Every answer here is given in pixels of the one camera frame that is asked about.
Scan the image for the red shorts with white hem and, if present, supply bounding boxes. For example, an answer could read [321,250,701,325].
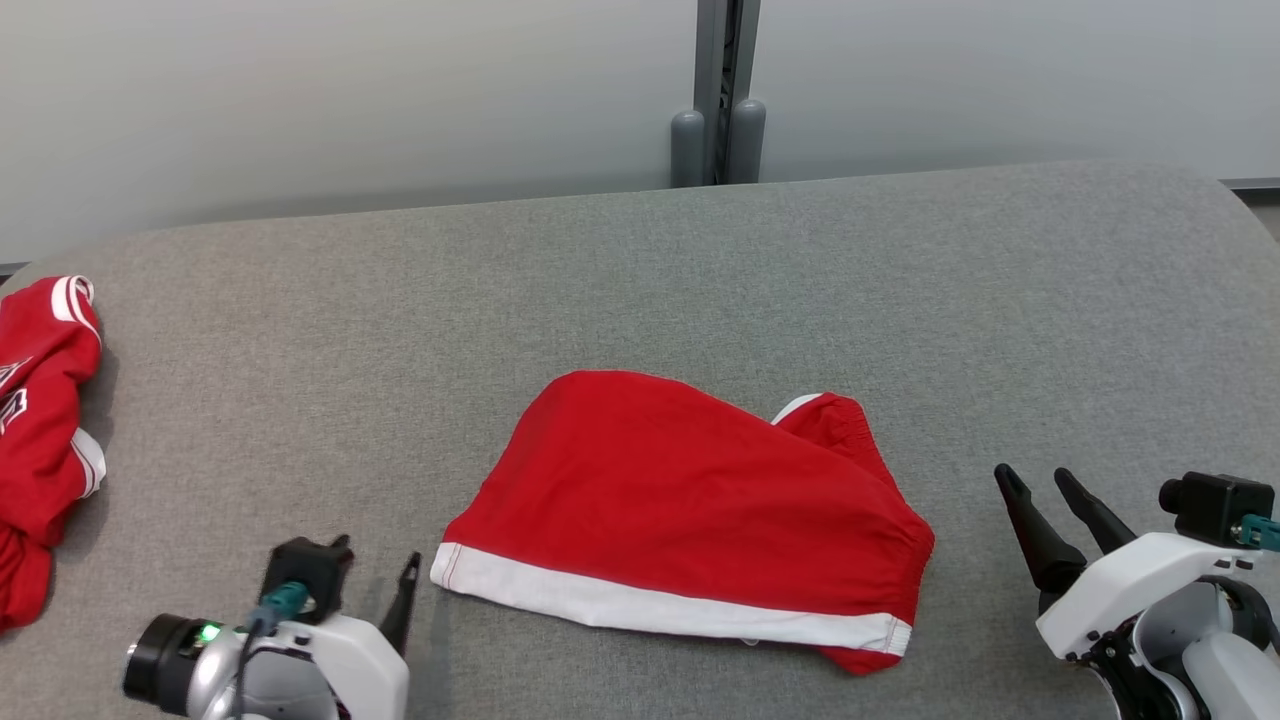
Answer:
[430,370,936,676]

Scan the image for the grey partition post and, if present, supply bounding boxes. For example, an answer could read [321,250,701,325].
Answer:
[670,0,768,188]

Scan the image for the red basketball jersey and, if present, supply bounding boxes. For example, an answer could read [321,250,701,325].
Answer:
[0,275,106,631]

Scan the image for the left cable teal plug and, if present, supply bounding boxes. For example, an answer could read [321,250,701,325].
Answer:
[232,583,309,720]

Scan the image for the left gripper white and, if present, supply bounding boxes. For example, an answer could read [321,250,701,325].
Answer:
[270,552,422,720]

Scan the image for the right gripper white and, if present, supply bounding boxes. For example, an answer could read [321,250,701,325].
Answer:
[994,464,1256,661]

